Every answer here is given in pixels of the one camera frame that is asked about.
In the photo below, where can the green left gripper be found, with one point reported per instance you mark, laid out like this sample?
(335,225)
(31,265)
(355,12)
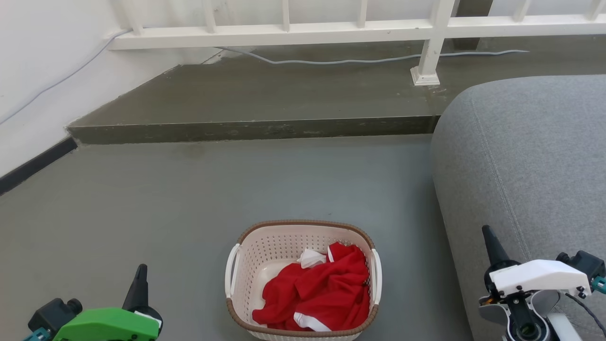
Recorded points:
(106,324)

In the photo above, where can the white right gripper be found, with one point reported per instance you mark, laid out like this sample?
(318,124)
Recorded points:
(539,277)

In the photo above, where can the cream perforated plastic laundry basket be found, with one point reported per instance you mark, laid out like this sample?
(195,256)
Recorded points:
(274,241)

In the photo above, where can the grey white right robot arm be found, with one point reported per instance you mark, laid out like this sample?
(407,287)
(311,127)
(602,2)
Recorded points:
(525,317)

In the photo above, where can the grey fabric sofa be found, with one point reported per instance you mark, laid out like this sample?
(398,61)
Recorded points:
(521,142)

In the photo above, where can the red garment with white trim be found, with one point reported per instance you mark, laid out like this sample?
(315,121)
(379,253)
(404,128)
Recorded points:
(331,289)

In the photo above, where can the white metal railing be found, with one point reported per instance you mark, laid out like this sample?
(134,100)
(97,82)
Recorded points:
(284,34)

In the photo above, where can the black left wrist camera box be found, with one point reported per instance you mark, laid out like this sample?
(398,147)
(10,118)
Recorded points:
(54,312)

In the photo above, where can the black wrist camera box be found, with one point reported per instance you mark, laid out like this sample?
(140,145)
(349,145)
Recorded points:
(584,263)
(54,312)

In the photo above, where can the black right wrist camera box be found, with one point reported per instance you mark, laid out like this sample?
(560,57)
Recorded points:
(584,263)

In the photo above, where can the black wall baseboard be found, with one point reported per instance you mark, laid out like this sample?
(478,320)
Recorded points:
(33,166)

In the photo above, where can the dark post behind railing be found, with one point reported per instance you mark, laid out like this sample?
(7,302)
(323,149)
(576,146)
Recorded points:
(468,23)

